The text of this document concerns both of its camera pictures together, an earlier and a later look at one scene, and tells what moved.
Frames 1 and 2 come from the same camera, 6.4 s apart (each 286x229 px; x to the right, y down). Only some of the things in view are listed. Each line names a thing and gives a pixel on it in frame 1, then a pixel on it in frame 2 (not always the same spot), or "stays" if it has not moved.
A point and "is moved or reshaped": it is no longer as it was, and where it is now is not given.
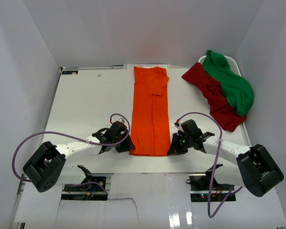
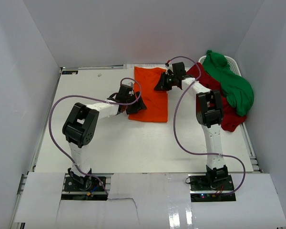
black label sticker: (68, 72) stays
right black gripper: (175, 149) to (161, 85)
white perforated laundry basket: (230, 63) stays
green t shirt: (238, 89) stays
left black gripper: (127, 145) to (134, 109)
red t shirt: (221, 112) stays
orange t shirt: (151, 134) is moved or reshaped
